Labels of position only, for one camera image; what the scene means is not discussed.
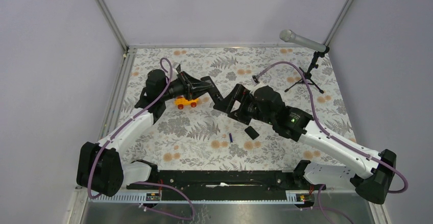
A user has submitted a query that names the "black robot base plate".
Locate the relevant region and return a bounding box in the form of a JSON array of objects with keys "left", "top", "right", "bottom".
[{"left": 126, "top": 168, "right": 327, "bottom": 202}]

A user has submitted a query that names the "yellow red toy car block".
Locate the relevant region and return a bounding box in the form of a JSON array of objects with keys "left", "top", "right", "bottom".
[{"left": 174, "top": 96, "right": 200, "bottom": 110}]

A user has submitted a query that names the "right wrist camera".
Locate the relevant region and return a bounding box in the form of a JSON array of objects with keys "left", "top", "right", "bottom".
[{"left": 252, "top": 75, "right": 260, "bottom": 84}]

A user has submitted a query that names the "black remote control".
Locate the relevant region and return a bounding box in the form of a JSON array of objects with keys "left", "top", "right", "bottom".
[{"left": 201, "top": 76, "right": 223, "bottom": 104}]

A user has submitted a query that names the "black remote battery cover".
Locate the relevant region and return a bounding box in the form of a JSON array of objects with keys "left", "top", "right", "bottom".
[{"left": 244, "top": 126, "right": 260, "bottom": 140}]

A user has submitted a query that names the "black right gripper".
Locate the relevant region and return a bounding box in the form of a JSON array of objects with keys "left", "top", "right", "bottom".
[{"left": 213, "top": 83, "right": 275, "bottom": 126}]

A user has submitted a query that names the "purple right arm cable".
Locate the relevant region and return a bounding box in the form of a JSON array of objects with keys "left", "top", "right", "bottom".
[{"left": 255, "top": 61, "right": 409, "bottom": 194}]

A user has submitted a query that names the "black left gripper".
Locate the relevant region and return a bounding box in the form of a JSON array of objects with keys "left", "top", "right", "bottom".
[{"left": 160, "top": 71, "right": 212, "bottom": 101}]

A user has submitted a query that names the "floral patterned table mat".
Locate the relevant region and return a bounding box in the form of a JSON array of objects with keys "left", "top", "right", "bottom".
[{"left": 118, "top": 47, "right": 339, "bottom": 170}]

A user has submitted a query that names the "black microphone tripod stand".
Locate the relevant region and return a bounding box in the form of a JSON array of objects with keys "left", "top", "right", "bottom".
[{"left": 284, "top": 46, "right": 330, "bottom": 94}]

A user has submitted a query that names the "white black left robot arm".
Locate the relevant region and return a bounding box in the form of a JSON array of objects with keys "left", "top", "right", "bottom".
[{"left": 76, "top": 69, "right": 214, "bottom": 196}]

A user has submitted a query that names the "white slotted cable duct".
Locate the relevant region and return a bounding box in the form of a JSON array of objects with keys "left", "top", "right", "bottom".
[{"left": 90, "top": 188, "right": 304, "bottom": 205}]

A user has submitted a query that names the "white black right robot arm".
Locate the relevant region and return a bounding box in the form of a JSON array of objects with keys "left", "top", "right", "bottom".
[{"left": 209, "top": 84, "right": 397, "bottom": 204}]

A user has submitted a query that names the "grey microphone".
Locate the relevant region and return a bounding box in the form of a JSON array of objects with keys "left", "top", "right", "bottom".
[{"left": 279, "top": 30, "right": 329, "bottom": 53}]

